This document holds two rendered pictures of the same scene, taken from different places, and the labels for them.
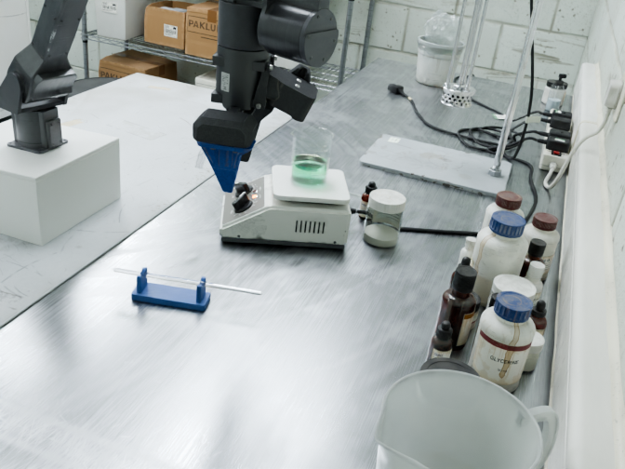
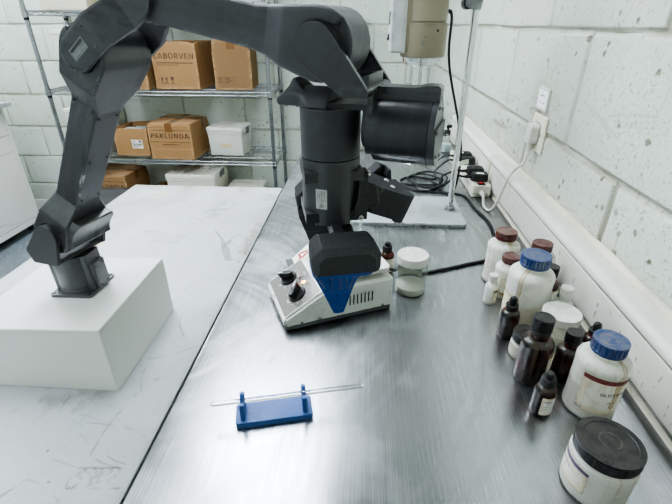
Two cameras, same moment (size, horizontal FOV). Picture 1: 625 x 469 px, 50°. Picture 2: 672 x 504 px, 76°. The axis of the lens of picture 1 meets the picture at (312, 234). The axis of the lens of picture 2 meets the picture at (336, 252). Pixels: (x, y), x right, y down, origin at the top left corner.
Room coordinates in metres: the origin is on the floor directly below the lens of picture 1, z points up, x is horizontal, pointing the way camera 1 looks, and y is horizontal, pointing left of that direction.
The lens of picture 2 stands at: (0.34, 0.19, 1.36)
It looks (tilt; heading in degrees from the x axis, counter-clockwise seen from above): 28 degrees down; 347
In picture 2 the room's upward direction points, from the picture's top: straight up
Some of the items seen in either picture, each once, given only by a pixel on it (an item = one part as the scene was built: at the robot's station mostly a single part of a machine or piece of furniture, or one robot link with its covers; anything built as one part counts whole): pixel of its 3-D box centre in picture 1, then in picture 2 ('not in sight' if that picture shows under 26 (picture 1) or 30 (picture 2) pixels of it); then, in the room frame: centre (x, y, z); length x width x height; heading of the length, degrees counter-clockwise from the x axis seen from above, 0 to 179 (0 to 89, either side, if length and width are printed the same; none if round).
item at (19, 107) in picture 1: (35, 87); (69, 232); (0.96, 0.44, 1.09); 0.09 x 0.07 x 0.06; 147
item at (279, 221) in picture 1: (290, 207); (333, 282); (0.99, 0.04, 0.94); 0.22 x 0.13 x 0.08; 97
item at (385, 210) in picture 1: (383, 219); (411, 272); (0.99, -0.11, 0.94); 0.06 x 0.06 x 0.08
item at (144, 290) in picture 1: (171, 288); (273, 404); (0.75, 0.18, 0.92); 0.10 x 0.03 x 0.04; 86
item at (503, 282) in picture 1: (509, 305); (557, 328); (0.78, -0.28, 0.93); 0.06 x 0.06 x 0.07
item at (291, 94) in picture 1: (288, 87); (377, 188); (0.74, 0.05, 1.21); 0.07 x 0.07 x 0.06; 89
